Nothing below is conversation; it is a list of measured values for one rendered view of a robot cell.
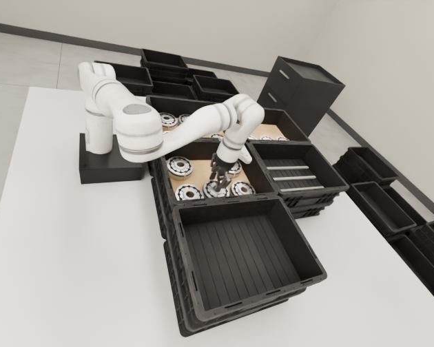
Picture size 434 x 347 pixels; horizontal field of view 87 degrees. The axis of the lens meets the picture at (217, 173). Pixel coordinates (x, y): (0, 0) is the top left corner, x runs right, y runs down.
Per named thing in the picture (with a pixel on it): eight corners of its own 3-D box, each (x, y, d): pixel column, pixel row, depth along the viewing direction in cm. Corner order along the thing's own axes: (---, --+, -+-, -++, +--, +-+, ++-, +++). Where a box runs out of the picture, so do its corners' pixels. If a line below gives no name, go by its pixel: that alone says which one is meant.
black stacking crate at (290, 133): (238, 160, 110) (247, 141, 102) (218, 122, 128) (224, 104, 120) (300, 159, 127) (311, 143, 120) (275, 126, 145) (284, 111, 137)
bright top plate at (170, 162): (171, 177, 84) (171, 176, 83) (163, 158, 89) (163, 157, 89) (196, 174, 89) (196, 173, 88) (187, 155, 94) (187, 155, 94)
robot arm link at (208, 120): (230, 141, 61) (234, 110, 56) (131, 172, 47) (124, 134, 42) (209, 127, 66) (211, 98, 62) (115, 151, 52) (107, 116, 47)
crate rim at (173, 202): (171, 209, 68) (172, 204, 67) (155, 142, 86) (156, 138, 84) (277, 198, 86) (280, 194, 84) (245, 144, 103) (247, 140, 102)
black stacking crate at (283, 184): (265, 213, 92) (279, 195, 85) (238, 160, 110) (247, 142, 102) (333, 204, 109) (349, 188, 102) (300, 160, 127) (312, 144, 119)
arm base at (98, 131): (85, 153, 89) (83, 113, 78) (88, 138, 95) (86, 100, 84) (111, 154, 92) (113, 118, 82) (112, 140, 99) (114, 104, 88)
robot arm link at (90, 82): (91, 80, 56) (131, 83, 61) (73, 58, 73) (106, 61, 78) (94, 117, 60) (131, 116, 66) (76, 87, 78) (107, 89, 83)
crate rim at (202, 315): (197, 323, 50) (200, 321, 49) (171, 209, 68) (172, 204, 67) (324, 280, 68) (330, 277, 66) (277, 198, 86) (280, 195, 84)
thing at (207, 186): (207, 202, 81) (208, 202, 80) (200, 180, 87) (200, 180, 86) (232, 200, 85) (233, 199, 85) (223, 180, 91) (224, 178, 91)
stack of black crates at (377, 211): (368, 254, 187) (417, 225, 157) (345, 262, 174) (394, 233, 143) (337, 213, 211) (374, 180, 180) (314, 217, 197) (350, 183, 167)
